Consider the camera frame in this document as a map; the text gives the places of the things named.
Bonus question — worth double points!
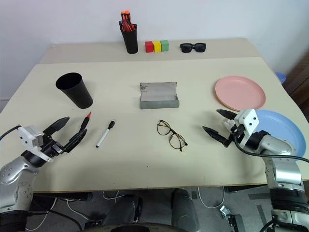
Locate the metal caster wheel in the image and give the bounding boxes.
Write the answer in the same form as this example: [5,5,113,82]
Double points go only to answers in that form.
[219,205,233,219]

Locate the grey glasses case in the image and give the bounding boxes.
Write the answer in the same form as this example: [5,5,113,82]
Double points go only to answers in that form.
[139,81,180,110]

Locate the black pen with red tip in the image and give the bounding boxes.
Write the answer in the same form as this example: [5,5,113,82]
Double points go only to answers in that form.
[79,111,93,132]

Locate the white crumpled paper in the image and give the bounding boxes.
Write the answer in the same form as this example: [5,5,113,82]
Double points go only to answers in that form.
[221,118,235,130]

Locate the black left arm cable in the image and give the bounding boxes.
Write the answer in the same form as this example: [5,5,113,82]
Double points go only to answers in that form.
[0,125,21,141]

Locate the white marker with black cap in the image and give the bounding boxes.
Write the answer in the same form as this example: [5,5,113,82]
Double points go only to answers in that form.
[95,120,116,148]

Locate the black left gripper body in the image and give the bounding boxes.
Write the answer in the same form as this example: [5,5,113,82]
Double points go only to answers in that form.
[40,131,66,158]

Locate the dark grey rounded shape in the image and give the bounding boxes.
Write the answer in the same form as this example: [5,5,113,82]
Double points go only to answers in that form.
[170,188,201,232]
[103,194,143,229]

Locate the black pen holder cup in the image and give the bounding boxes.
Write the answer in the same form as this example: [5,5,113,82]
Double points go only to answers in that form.
[120,24,139,55]

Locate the tortoiseshell eyeglasses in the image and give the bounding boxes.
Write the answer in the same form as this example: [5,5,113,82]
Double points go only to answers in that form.
[156,119,188,152]

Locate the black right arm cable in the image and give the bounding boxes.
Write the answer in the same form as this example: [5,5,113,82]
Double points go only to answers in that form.
[232,134,309,163]

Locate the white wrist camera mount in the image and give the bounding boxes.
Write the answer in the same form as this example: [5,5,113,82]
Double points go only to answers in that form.
[233,108,260,148]
[18,125,54,163]

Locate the brown wooden cabinet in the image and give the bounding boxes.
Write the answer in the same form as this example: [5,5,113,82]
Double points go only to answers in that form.
[283,52,309,114]

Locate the white floor cable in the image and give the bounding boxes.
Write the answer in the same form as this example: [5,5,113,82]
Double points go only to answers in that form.
[102,190,121,202]
[197,187,225,209]
[66,199,94,221]

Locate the blue round plate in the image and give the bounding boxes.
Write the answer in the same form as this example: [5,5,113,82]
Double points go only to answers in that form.
[254,109,304,157]

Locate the black sunglasses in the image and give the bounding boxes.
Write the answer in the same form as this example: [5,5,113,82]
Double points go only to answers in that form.
[180,43,207,53]

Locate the pink round plate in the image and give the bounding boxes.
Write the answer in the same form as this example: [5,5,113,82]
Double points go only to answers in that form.
[214,75,267,112]

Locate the empty black plastic cup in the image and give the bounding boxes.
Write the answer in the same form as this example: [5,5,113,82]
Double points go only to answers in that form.
[55,72,94,109]

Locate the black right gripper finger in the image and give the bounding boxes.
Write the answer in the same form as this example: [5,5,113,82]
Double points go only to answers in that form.
[202,126,232,148]
[216,109,239,120]

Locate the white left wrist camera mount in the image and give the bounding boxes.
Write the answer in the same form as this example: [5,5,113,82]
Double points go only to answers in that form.
[18,125,54,163]

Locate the blue plastic bin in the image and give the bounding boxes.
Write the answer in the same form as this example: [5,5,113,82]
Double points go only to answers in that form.
[275,72,287,85]

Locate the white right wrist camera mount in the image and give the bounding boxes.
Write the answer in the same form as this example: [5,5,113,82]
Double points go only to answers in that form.
[233,108,260,148]

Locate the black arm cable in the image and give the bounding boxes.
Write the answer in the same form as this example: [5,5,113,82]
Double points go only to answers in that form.
[232,134,309,163]
[0,125,21,141]

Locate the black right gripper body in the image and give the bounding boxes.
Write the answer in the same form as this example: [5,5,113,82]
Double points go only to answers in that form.
[226,125,246,145]

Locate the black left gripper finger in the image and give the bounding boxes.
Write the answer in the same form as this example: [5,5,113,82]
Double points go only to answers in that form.
[42,116,70,136]
[62,129,88,153]

